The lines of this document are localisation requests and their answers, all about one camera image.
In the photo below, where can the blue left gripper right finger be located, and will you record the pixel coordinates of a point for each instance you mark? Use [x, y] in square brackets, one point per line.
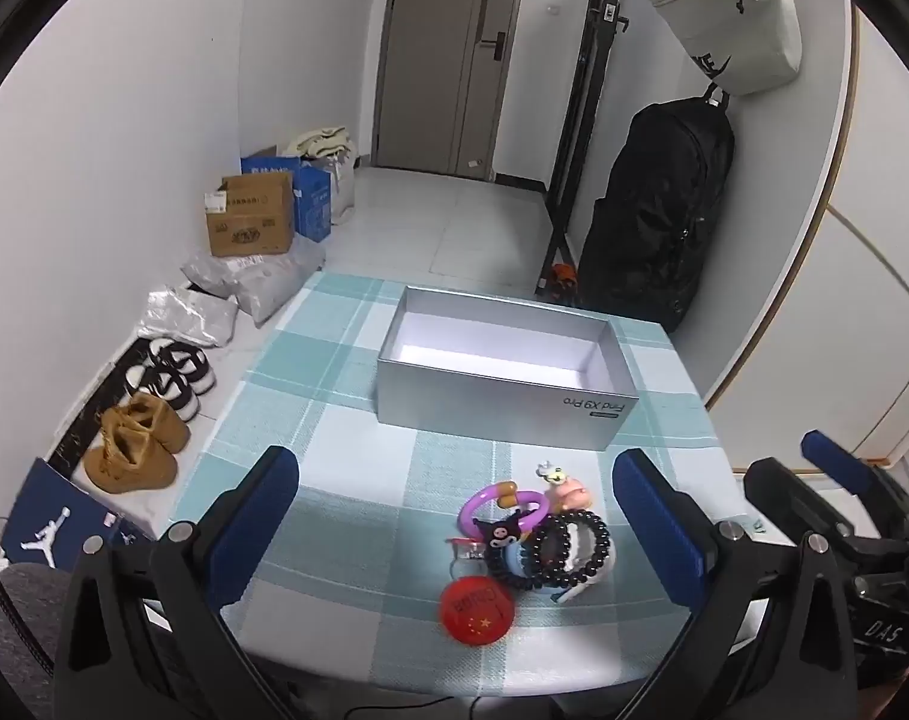
[670, 527]

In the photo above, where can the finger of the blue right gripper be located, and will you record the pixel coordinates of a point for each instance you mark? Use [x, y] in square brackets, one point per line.
[845, 469]

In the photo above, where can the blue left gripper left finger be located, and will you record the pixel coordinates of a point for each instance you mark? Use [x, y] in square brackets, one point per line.
[240, 525]

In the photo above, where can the pink pig figurine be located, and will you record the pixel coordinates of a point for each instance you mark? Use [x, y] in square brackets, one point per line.
[571, 495]

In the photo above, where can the clear keychain with red tag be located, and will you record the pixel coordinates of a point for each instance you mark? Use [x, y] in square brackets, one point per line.
[468, 558]

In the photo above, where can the red round badge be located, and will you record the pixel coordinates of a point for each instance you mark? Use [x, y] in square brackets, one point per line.
[476, 611]

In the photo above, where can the teal plaid tablecloth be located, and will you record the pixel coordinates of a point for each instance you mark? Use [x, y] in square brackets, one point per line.
[351, 585]

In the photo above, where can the black white slipper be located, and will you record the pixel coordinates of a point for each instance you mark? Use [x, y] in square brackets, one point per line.
[165, 383]
[187, 359]

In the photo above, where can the black Kuromi charm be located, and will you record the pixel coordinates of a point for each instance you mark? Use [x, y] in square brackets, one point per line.
[499, 535]

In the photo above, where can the blue Jordan shopping bag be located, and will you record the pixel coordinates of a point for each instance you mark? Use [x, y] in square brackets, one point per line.
[52, 518]

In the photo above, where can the white plastic parcel bag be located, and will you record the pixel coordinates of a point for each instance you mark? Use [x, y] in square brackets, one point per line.
[186, 315]

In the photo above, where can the grey plastic parcel bag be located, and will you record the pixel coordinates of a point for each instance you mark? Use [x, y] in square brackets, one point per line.
[260, 284]

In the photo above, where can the grey cardboard phone box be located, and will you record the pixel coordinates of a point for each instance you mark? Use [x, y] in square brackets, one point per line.
[503, 369]

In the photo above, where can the brown cardboard box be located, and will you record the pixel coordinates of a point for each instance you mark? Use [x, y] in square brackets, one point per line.
[251, 214]

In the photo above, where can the blue paper bag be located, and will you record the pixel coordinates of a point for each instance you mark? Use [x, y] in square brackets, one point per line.
[311, 191]

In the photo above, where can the white tote bag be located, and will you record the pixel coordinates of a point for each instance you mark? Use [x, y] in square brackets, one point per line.
[332, 149]

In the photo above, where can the white Nike bag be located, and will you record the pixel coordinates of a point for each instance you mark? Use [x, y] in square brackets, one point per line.
[743, 46]

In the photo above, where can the black coat rack stand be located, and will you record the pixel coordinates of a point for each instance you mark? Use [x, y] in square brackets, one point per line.
[602, 23]

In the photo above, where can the grey brown door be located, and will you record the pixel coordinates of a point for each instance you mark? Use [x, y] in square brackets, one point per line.
[442, 76]

